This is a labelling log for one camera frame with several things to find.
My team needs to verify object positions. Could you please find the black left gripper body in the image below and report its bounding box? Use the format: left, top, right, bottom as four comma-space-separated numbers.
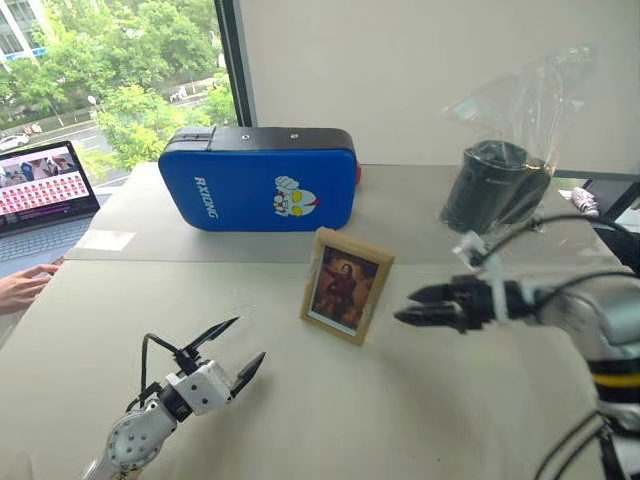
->
172, 344, 217, 376

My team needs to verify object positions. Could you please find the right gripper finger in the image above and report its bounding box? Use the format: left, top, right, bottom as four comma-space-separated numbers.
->
406, 281, 459, 306
393, 301, 467, 332

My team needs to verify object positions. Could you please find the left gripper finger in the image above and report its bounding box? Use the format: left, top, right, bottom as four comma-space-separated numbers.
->
229, 351, 268, 400
183, 316, 241, 360

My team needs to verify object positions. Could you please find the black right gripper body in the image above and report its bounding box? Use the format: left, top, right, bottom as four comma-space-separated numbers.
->
451, 275, 500, 334

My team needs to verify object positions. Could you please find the person's bare hand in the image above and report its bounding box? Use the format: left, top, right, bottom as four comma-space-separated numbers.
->
0, 263, 61, 317

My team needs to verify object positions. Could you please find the black cylindrical device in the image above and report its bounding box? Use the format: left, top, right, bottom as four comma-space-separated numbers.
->
439, 139, 554, 236

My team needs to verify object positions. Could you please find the white label on table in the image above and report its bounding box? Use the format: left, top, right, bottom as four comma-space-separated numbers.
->
79, 230, 137, 252

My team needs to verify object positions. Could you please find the blue boxing pad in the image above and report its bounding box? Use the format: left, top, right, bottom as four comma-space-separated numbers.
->
157, 126, 363, 234

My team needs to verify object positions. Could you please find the white pink patterned object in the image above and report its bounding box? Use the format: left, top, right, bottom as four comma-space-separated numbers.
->
572, 187, 600, 217

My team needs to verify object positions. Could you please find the black chair back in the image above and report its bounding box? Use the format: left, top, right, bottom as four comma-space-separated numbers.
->
592, 219, 640, 277

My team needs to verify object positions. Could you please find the black cylinder in plastic bag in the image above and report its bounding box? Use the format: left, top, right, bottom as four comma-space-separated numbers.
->
437, 42, 601, 237

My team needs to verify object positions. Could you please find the open grey laptop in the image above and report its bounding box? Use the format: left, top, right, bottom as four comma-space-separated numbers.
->
0, 140, 114, 279

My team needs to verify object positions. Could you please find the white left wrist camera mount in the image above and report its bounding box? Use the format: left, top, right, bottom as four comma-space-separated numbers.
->
165, 360, 236, 417

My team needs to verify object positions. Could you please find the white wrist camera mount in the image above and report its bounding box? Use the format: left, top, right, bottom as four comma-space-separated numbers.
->
165, 360, 236, 417
452, 232, 509, 326

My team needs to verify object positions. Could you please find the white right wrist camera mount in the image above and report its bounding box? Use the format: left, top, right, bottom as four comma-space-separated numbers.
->
452, 232, 509, 326

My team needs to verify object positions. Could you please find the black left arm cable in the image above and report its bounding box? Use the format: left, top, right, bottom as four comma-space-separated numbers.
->
125, 332, 187, 412

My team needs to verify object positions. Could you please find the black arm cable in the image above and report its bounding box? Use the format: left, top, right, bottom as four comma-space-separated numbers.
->
125, 332, 187, 412
474, 213, 640, 321

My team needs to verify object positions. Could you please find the wooden picture frame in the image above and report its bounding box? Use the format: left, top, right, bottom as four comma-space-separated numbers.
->
298, 226, 396, 348

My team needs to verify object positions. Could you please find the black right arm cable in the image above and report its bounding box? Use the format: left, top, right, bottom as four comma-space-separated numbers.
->
474, 213, 640, 321

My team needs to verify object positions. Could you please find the black robot body cable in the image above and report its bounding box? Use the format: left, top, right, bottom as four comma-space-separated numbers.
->
532, 409, 626, 480

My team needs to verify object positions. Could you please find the black window frame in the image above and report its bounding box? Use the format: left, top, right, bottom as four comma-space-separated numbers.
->
213, 0, 259, 129

